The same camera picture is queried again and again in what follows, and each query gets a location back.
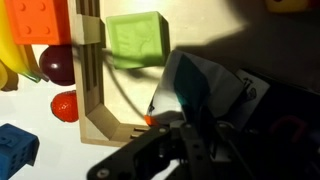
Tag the yellow toy banana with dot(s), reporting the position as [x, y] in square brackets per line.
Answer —
[10, 50]

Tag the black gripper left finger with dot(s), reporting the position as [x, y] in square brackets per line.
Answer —
[140, 150]

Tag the orange studded brick block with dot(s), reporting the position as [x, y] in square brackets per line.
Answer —
[36, 23]

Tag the wooden tray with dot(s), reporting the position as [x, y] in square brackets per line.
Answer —
[90, 100]

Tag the blue toy block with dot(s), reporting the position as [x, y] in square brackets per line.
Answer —
[15, 150]

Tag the black plush block letter D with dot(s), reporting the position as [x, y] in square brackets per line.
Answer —
[290, 110]

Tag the light green toy block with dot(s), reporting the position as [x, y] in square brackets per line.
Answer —
[136, 40]

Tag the red toy strawberry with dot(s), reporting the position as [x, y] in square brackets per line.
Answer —
[65, 106]

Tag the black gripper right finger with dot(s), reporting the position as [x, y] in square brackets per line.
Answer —
[230, 156]

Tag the white plush block teal triangle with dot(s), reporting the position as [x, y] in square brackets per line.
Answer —
[220, 86]

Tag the dark purple toy plum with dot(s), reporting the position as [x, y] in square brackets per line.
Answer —
[58, 66]

